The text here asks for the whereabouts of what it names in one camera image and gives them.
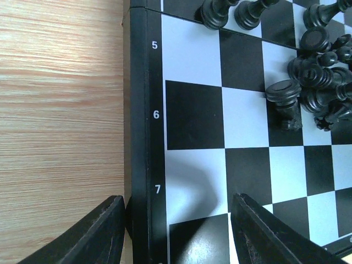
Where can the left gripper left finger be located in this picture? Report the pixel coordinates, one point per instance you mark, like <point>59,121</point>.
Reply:
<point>96,238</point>

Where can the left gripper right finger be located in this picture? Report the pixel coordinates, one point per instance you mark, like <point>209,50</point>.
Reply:
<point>291,228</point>

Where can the black and white chessboard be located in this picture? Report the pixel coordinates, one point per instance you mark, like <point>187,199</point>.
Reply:
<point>198,129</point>

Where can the pile of black chess pieces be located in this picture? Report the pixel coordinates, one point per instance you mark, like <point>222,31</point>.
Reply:
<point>326,90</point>

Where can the lying black knight piece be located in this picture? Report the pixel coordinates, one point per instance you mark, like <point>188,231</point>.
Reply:
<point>284,94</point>

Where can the black pawn piece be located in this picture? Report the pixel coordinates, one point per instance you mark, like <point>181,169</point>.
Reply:
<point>247,13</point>
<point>214,13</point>

